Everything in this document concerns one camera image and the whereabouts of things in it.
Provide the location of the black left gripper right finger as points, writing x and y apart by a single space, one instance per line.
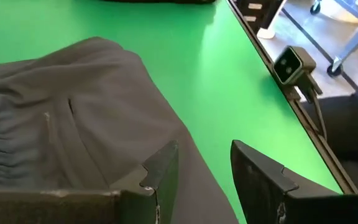
275 202

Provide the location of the small black camera box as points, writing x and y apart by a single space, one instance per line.
287 65

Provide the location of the person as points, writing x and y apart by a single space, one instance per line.
353 130

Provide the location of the grey wheeled chair base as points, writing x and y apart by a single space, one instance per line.
357 35

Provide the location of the black labelled equipment stand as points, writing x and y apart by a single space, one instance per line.
261 14

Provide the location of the black chair caster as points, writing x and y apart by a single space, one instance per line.
334 71
315 7

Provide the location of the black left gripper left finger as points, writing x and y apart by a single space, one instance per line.
73 207

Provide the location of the black buttoned garment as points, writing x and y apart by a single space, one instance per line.
89 93

